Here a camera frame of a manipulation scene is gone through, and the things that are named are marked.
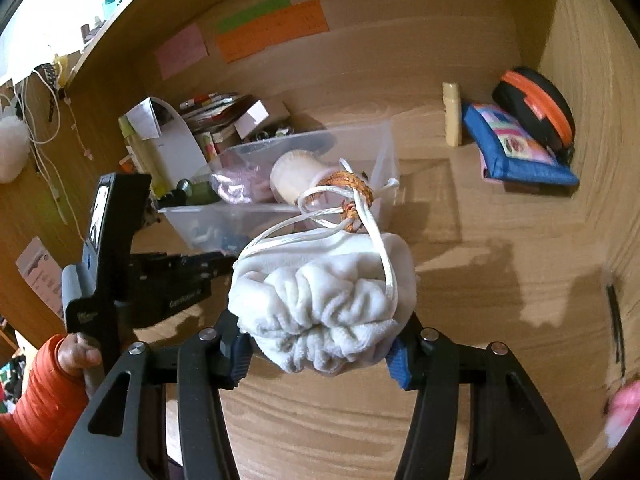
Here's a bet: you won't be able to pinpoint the red and white marker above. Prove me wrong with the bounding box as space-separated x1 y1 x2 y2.
180 92 221 109

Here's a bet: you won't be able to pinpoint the orange paper note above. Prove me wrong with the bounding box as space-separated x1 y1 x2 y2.
216 0 329 64

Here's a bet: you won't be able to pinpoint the clear plastic storage bin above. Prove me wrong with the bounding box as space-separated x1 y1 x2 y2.
159 119 401 261

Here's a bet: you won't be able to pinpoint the green paper note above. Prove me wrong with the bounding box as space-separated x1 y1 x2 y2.
216 0 292 32

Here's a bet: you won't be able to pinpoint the pale pink roll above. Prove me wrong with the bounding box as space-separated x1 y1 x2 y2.
270 151 341 208

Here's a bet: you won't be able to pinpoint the black thin strip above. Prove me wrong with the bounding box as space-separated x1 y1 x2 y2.
605 284 627 377

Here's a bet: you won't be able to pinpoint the stack of books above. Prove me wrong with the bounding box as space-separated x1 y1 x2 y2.
180 92 253 161

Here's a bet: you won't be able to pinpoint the wooden desktop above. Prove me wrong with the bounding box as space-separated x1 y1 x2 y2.
112 67 626 480

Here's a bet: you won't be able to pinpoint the white bowl of trinkets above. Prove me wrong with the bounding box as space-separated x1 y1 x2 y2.
252 125 296 142

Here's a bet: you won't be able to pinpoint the pink paper note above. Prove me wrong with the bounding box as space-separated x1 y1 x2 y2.
154 23 209 80

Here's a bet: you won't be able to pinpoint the white shelf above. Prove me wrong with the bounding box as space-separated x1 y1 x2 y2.
0 0 177 86

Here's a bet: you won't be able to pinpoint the white printed label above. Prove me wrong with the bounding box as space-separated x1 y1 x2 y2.
15 236 67 319

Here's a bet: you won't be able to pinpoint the dark green bottle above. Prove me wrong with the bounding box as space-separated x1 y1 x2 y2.
172 179 214 206

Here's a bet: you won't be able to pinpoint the pink fluffy pouch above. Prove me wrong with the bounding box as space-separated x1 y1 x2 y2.
210 165 276 204

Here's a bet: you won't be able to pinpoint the upright green books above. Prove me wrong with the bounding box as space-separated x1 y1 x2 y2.
119 115 151 172

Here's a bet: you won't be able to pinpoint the pink soft object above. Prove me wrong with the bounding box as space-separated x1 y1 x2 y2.
602 379 640 449

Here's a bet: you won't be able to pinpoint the person's left hand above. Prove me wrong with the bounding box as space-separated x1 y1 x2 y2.
56 332 103 377

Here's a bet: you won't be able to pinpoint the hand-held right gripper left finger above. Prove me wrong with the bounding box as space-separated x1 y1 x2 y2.
50 310 253 480

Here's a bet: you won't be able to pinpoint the white hanging cable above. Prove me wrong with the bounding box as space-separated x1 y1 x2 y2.
14 66 87 242

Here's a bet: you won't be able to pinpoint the cream tube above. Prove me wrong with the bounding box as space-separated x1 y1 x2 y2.
442 81 462 147

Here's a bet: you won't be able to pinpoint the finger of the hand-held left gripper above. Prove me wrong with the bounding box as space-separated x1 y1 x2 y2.
132 251 237 282

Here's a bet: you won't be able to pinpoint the white cardboard box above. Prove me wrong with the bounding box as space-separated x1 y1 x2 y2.
235 100 291 140

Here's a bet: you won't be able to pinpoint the white fluffy pompom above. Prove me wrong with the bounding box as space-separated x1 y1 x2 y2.
0 115 31 184

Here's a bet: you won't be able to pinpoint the person's left forearm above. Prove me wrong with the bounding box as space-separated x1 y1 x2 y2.
0 334 92 480

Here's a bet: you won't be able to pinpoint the black and orange case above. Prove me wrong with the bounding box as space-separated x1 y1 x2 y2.
492 66 576 163

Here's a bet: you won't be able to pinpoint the blue patchwork pouch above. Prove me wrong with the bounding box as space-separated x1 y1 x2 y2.
461 102 580 187

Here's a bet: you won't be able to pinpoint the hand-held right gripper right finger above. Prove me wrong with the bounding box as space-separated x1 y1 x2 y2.
386 312 583 480

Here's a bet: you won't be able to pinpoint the white drawstring pouch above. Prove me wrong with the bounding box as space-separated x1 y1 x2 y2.
227 159 418 376

